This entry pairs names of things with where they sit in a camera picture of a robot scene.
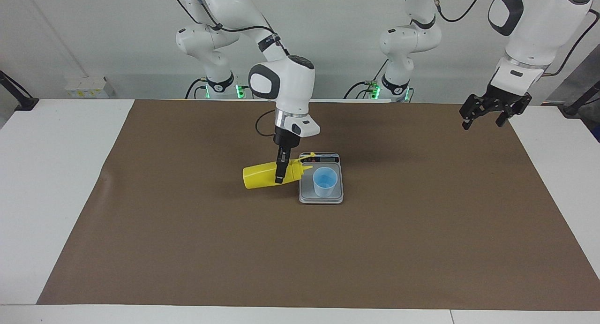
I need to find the black left base cable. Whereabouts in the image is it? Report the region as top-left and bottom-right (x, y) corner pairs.
(343, 59), (390, 100)

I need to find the silver digital kitchen scale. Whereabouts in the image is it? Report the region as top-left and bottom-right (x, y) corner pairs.
(298, 152), (345, 205)

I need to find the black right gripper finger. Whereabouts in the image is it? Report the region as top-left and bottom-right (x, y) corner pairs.
(275, 147), (290, 184)

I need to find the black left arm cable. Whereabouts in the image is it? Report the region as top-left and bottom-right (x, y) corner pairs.
(405, 0), (600, 77)

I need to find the black right base cable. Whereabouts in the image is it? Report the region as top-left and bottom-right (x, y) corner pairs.
(185, 77), (210, 100)

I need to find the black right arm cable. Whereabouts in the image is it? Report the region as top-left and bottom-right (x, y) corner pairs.
(255, 109), (282, 138)

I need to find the brown table mat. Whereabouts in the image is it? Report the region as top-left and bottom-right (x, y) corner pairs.
(37, 99), (600, 312)

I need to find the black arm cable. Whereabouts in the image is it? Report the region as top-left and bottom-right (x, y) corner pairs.
(255, 109), (282, 138)
(405, 0), (600, 77)

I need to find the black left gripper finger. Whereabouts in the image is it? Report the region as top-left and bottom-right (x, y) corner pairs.
(495, 96), (533, 128)
(458, 94), (493, 131)

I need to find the yellow squeeze bottle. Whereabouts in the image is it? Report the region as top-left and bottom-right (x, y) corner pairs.
(242, 151), (316, 190)

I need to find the black base cable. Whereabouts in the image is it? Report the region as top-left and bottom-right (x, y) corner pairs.
(185, 77), (210, 100)
(343, 59), (390, 100)

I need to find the light blue plastic cup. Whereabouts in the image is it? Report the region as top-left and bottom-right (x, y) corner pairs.
(312, 166), (338, 198)

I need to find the white power strip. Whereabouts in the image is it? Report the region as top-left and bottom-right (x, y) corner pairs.
(64, 76), (116, 100)

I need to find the black clamp stand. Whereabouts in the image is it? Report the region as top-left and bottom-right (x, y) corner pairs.
(562, 79), (600, 117)
(0, 70), (40, 112)

